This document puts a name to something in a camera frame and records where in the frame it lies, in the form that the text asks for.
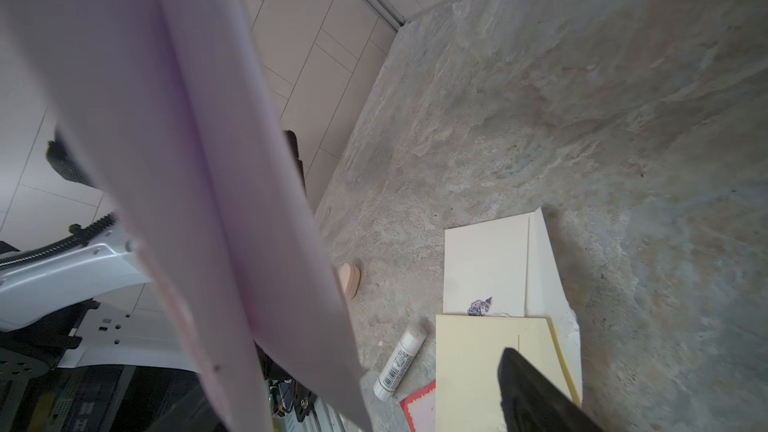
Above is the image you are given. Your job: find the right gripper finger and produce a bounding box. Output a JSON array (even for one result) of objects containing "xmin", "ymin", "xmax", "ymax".
[{"xmin": 497, "ymin": 348, "xmax": 602, "ymax": 432}]

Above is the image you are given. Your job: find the yellow envelope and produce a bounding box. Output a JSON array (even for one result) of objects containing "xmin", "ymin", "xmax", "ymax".
[{"xmin": 435, "ymin": 315, "xmax": 581, "ymax": 431}]

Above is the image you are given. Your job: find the white glue stick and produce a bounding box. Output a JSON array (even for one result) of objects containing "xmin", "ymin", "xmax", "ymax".
[{"xmin": 373, "ymin": 322, "xmax": 427, "ymax": 402}]

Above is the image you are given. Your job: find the white letter paper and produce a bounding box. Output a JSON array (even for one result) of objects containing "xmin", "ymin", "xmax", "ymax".
[{"xmin": 1, "ymin": 0, "xmax": 371, "ymax": 431}]

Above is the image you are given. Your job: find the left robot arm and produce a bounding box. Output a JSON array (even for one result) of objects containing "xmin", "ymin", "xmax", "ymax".
[{"xmin": 1, "ymin": 214, "xmax": 196, "ymax": 382}]

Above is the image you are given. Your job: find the cream white envelope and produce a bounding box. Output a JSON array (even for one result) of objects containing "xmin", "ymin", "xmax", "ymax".
[{"xmin": 442, "ymin": 208, "xmax": 583, "ymax": 404}]

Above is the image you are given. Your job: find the red bordered card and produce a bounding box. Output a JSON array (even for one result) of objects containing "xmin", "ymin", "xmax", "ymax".
[{"xmin": 400, "ymin": 381, "xmax": 436, "ymax": 432}]

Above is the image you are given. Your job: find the pink oval eraser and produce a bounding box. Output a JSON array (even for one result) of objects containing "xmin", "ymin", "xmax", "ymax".
[{"xmin": 337, "ymin": 263, "xmax": 361, "ymax": 300}]

